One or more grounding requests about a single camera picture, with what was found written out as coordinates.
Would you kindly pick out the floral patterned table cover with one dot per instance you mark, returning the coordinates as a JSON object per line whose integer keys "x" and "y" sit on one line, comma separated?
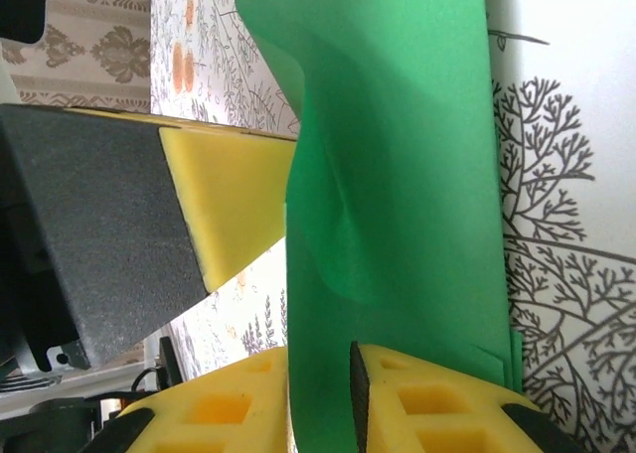
{"x": 571, "y": 125}

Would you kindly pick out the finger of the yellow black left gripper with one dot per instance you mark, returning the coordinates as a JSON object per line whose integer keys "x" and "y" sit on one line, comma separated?
{"x": 149, "y": 214}
{"x": 199, "y": 123}

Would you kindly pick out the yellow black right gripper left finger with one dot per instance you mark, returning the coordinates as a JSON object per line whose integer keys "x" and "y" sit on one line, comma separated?
{"x": 213, "y": 413}

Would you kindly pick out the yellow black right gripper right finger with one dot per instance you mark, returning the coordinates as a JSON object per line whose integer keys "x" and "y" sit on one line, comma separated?
{"x": 437, "y": 413}

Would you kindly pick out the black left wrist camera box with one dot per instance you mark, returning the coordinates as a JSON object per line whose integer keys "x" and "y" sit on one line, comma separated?
{"x": 20, "y": 6}

